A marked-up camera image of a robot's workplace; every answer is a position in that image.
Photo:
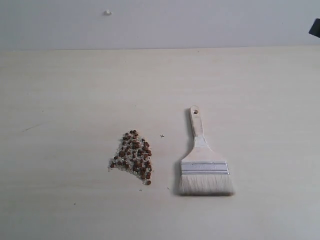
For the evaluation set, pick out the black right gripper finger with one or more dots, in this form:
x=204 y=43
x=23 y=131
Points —
x=315 y=28

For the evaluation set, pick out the wooden paint brush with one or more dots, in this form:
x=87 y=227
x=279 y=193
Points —
x=203 y=172

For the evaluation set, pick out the brown beans and white crumbs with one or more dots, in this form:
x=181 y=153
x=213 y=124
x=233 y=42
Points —
x=134 y=156

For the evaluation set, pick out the small white wall plug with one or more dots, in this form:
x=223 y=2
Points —
x=107 y=13

